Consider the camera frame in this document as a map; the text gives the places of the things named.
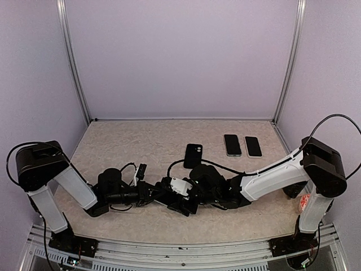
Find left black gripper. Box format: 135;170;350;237
107;181;166;207

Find black phone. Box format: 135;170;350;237
224;134;243;156
244;136;262;156
151;188;183;208

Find dark phone case underneath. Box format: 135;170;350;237
183;143;202;169

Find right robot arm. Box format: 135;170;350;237
166;113;357;251

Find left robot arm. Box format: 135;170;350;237
8;141;166;251

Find black cup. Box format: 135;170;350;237
283;181;307;199

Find red white patterned coaster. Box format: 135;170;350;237
298;194;311;214

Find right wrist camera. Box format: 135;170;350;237
162;177;193;197

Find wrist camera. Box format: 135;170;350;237
133;164;147;186
162;177;193;197

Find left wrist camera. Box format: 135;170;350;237
133;164;147;186

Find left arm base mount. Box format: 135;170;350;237
49;225;99;258

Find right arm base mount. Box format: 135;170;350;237
269;225;319;257

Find aluminium front rail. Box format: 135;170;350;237
17;228;347;270

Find left aluminium corner post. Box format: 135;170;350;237
56;0;92;126

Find aluminium corner post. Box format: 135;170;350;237
56;0;92;126
272;0;306;126

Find right aluminium corner post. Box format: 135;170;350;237
272;0;306;126

